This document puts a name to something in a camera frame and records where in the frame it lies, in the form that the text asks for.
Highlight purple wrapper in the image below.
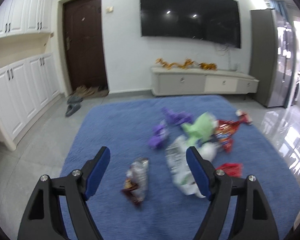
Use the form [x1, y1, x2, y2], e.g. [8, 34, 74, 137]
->
[148, 120, 169, 149]
[162, 107, 193, 126]

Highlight grey slipper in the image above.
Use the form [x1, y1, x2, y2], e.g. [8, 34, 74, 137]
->
[65, 103, 81, 117]
[66, 95, 83, 105]

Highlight small red white wrapper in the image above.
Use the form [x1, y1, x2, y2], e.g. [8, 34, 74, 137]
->
[236, 109, 253, 125]

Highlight beige light switch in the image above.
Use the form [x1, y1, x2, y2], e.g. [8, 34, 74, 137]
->
[106, 7, 114, 13]

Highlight dark brown entry door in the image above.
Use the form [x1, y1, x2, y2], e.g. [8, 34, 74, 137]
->
[63, 0, 108, 90]

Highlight white upper wall cabinets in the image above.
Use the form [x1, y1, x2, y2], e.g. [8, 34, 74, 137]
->
[0, 0, 52, 39]

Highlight white printed plastic bag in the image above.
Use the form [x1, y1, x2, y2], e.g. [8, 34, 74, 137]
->
[165, 135, 205, 198]

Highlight beige slippers at door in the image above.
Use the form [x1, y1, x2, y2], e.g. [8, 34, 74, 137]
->
[73, 85, 109, 98]

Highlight black wall television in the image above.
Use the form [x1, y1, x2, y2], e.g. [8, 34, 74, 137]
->
[140, 0, 241, 48]

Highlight silver brown snack wrapper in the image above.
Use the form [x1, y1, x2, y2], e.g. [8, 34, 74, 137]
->
[121, 158, 149, 206]

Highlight golden dragon figurine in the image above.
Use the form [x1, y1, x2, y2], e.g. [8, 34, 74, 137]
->
[155, 58, 194, 69]

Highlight red orange snack bag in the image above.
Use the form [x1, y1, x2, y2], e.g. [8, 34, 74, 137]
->
[214, 120, 240, 153]

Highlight white grey TV cabinet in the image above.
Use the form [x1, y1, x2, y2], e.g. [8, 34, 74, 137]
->
[151, 67, 259, 96]

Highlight grey steel refrigerator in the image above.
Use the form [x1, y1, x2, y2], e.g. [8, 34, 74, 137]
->
[249, 9, 294, 108]

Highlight blue fluffy blanket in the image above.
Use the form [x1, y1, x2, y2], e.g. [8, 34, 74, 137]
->
[61, 95, 300, 239]

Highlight golden tiger figurine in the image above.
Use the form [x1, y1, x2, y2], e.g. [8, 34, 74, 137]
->
[199, 62, 217, 70]

